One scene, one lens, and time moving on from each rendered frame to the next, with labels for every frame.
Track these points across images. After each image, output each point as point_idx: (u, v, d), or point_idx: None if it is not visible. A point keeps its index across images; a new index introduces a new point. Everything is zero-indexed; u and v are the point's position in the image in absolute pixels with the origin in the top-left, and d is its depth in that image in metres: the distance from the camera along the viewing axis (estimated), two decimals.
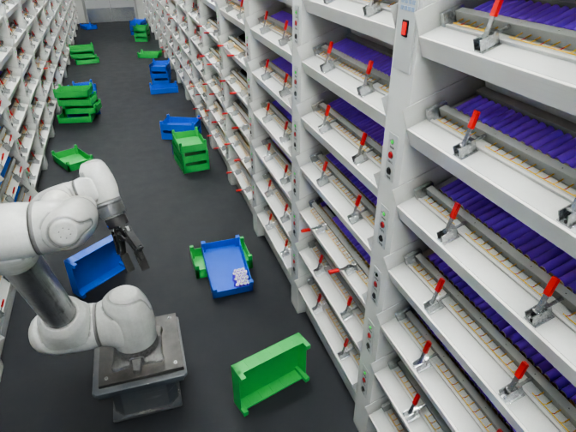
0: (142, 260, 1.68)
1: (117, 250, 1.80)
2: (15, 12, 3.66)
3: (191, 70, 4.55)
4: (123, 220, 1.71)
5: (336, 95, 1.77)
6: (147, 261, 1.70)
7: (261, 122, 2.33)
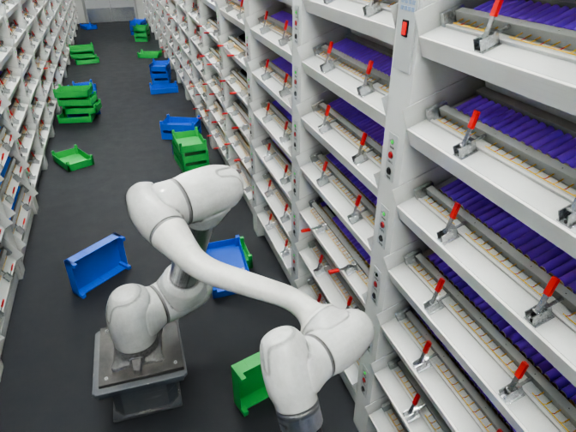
0: None
1: None
2: (15, 12, 3.66)
3: (191, 70, 4.55)
4: None
5: (336, 95, 1.77)
6: None
7: (261, 122, 2.33)
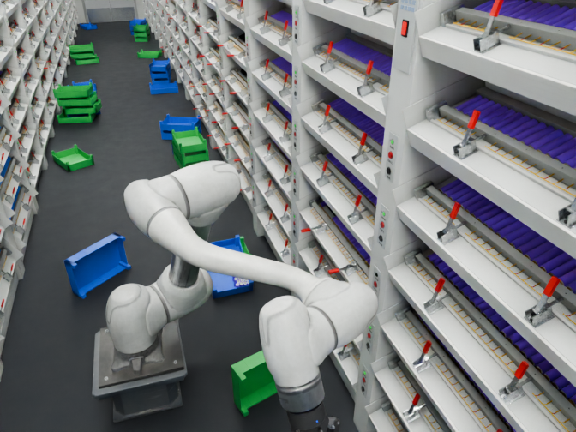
0: None
1: None
2: (15, 12, 3.66)
3: (191, 70, 4.55)
4: None
5: (336, 95, 1.77)
6: None
7: (261, 122, 2.33)
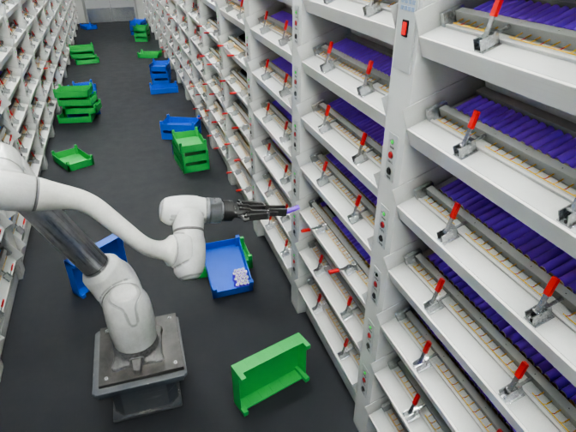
0: (278, 214, 1.74)
1: None
2: (15, 12, 3.66)
3: (191, 70, 4.55)
4: (231, 213, 1.66)
5: (336, 95, 1.77)
6: (281, 209, 1.74)
7: (261, 122, 2.33)
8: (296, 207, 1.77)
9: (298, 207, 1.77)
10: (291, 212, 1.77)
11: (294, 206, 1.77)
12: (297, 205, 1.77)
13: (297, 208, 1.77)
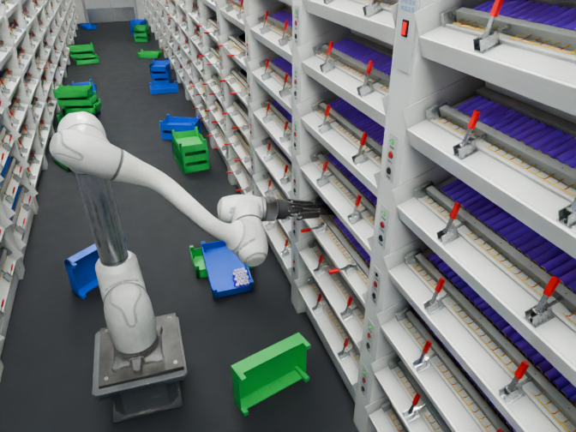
0: (327, 213, 1.81)
1: None
2: (15, 12, 3.66)
3: (191, 70, 4.55)
4: (285, 211, 1.73)
5: (336, 95, 1.77)
6: (331, 208, 1.81)
7: (261, 122, 2.33)
8: None
9: None
10: None
11: None
12: None
13: None
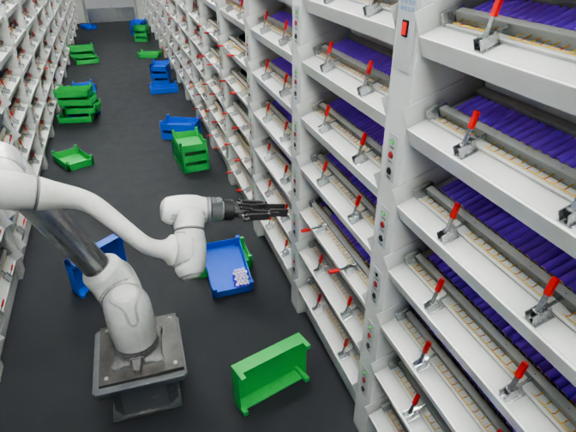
0: (279, 214, 1.73)
1: None
2: (15, 12, 3.66)
3: (191, 70, 4.55)
4: (231, 212, 1.66)
5: (336, 95, 1.77)
6: (282, 210, 1.73)
7: (261, 122, 2.33)
8: None
9: None
10: None
11: None
12: None
13: None
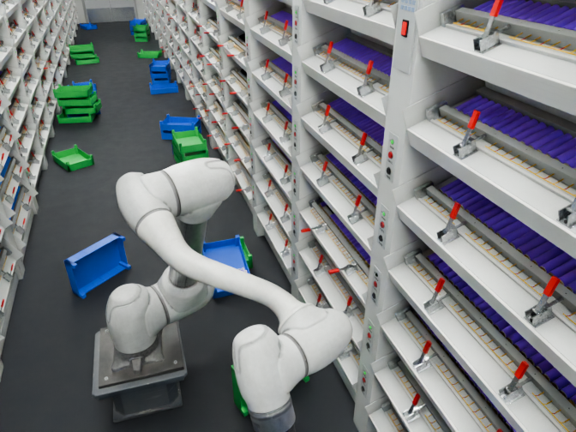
0: None
1: None
2: (15, 12, 3.66)
3: (191, 70, 4.55)
4: None
5: (336, 95, 1.77)
6: None
7: (261, 122, 2.33)
8: None
9: None
10: None
11: None
12: None
13: None
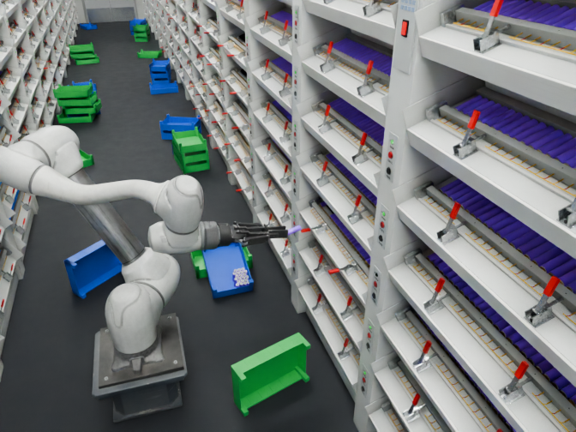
0: (278, 237, 1.59)
1: None
2: (15, 12, 3.66)
3: (191, 70, 4.55)
4: (228, 237, 1.51)
5: (336, 95, 1.77)
6: (282, 231, 1.60)
7: (261, 122, 2.33)
8: None
9: None
10: None
11: None
12: None
13: None
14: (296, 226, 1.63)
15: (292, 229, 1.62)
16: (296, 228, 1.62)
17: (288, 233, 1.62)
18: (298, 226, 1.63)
